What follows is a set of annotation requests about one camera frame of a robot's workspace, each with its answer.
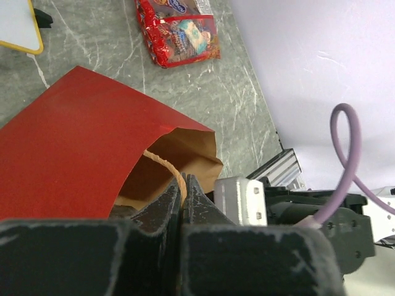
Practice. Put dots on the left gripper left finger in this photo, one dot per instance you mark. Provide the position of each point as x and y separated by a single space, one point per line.
125 256

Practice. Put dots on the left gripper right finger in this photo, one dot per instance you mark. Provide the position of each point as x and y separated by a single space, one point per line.
218 257

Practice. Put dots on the small whiteboard yellow frame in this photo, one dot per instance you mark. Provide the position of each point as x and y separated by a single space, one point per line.
21 24

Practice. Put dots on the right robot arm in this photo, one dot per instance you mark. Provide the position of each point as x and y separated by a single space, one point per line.
353 230

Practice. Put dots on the red paper bag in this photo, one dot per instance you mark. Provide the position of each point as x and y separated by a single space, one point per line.
78 149

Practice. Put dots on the red cookie snack bag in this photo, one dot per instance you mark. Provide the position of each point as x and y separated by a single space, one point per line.
178 32

